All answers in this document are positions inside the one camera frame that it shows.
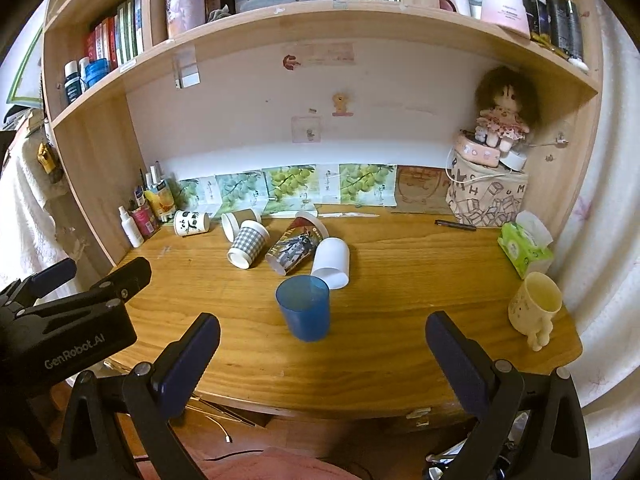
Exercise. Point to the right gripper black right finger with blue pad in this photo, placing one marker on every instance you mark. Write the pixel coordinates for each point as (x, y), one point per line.
(529, 426)

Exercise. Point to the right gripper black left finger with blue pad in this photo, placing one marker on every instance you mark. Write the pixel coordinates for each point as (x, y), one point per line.
(93, 445)

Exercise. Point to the blue plastic cup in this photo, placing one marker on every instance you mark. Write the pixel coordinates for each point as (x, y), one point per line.
(304, 301)

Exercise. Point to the grey checkered paper cup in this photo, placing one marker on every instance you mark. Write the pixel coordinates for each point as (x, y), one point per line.
(248, 244)

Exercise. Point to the white cup behind checkered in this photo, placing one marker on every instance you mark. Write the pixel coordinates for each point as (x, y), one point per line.
(231, 221)

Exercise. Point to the patterned brown paper cup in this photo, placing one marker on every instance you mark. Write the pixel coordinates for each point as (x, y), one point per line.
(298, 242)

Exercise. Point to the white plastic cup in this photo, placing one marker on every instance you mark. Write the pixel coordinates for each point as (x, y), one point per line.
(331, 263)

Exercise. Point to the white lace cloth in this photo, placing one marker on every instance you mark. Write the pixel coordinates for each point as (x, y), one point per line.
(40, 221)

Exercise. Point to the cream ceramic mug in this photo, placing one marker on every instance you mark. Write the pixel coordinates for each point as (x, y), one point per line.
(533, 308)

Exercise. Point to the white spray bottle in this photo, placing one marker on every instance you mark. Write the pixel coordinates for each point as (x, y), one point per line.
(130, 228)

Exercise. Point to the red small jar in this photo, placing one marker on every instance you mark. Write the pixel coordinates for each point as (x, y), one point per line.
(146, 221)

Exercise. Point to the panda print mug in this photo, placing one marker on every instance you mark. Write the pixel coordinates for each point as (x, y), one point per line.
(187, 223)

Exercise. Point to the yellow orange bottle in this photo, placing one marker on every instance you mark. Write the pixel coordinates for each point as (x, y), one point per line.
(158, 193)

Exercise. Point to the wooden desk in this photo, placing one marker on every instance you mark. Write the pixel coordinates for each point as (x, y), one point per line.
(374, 361)

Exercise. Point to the green tissue pack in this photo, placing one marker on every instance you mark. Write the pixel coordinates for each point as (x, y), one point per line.
(526, 242)

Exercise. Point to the black pen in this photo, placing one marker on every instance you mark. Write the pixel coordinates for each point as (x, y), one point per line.
(454, 225)

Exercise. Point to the printed canvas bag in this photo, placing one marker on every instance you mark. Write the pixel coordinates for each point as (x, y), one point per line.
(484, 197)

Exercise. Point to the wooden bookshelf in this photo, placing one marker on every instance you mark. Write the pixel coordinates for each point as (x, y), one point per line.
(318, 81)

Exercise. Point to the pink box under doll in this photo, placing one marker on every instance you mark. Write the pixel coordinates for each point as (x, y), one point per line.
(472, 151)

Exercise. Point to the brown haired rag doll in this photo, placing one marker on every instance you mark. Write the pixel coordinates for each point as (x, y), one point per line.
(507, 108)

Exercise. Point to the pink round jar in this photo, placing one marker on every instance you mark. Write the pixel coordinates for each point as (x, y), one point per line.
(508, 14)

